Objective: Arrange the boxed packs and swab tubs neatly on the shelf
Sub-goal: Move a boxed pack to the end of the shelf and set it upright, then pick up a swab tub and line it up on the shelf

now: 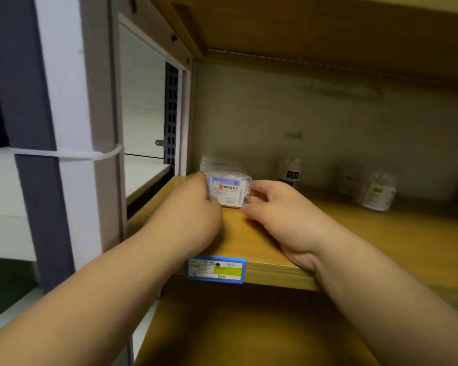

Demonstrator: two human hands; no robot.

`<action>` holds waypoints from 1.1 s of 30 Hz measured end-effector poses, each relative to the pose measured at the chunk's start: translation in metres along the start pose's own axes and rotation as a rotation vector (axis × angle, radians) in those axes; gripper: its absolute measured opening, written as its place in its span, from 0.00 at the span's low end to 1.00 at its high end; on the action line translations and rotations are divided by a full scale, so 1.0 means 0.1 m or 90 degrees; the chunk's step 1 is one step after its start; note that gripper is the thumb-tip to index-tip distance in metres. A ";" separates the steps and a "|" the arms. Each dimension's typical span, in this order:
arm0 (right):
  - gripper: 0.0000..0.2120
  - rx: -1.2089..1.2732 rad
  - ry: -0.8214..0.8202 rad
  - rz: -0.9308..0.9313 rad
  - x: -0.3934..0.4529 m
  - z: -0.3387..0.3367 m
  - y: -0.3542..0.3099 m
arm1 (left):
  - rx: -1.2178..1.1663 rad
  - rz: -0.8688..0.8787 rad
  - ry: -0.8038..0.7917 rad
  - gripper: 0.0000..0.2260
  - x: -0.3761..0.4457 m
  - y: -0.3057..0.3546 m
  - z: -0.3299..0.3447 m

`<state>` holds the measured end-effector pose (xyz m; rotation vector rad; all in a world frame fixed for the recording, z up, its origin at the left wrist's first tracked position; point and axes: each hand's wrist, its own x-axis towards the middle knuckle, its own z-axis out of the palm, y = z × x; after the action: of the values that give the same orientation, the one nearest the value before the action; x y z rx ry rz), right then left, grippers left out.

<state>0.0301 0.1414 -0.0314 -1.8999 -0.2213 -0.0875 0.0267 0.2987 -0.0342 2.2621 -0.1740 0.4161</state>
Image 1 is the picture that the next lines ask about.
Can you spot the person's left hand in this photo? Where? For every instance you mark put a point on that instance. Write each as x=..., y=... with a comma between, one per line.
x=187, y=224

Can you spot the person's right hand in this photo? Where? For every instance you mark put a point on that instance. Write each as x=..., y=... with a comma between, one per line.
x=297, y=228

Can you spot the labelled transparent plastic box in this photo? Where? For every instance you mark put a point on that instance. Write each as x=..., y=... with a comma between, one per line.
x=217, y=163
x=229, y=188

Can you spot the small jar with black label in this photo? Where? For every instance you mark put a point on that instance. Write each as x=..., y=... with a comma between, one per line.
x=290, y=171

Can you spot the person's right forearm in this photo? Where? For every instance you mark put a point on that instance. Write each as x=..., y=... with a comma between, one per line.
x=397, y=308

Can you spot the person's left forearm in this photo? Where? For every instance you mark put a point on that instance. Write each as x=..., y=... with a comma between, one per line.
x=80, y=312

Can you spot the blue price label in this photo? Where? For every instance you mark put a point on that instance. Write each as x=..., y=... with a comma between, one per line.
x=216, y=269

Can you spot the white metal crossbar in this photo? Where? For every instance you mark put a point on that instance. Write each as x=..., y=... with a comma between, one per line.
x=156, y=38

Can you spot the grey white shelf post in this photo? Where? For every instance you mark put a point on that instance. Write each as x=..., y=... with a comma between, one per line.
x=68, y=91

